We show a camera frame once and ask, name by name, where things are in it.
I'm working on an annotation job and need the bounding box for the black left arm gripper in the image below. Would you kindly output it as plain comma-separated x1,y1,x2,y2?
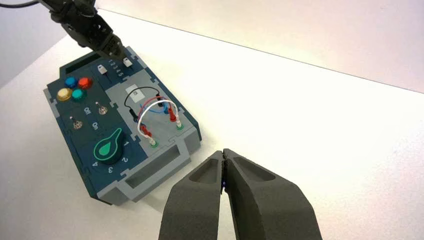
40,0,128,63

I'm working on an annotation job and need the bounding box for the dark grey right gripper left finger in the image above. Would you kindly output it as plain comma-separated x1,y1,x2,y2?
158,150,224,240

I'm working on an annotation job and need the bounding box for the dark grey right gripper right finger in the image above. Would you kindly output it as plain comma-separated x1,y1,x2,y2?
222,148,323,240

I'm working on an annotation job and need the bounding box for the red push button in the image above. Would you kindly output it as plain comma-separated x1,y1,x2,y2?
77,77,93,90

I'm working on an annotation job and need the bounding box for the white label sticker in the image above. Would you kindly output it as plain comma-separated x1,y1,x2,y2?
126,85,147,103

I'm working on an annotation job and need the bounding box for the green push button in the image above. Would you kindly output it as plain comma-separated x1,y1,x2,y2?
71,89,87,103

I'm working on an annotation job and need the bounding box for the yellow push button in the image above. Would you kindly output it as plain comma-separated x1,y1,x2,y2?
56,88,73,102

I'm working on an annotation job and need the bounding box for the blue grey control panel box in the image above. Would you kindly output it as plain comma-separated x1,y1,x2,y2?
43,46,203,206

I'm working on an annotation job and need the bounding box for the dark rotary knob green pointer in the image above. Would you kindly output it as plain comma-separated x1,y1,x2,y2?
93,127,126,166

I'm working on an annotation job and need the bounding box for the black jumper cable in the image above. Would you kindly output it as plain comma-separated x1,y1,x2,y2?
124,86,166,122

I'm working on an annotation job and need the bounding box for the metal toggle switch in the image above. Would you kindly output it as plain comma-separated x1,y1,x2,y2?
69,116,84,131
95,101,109,116

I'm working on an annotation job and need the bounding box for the white jumper cable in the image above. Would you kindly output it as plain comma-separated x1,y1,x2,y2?
136,99,184,147

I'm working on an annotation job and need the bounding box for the blue jumper cable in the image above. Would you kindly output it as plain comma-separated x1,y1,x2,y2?
140,100,171,117

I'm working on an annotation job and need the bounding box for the red jumper cable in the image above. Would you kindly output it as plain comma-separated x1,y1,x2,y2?
137,95,178,138

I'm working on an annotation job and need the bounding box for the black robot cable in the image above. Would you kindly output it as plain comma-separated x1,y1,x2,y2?
0,0,41,10

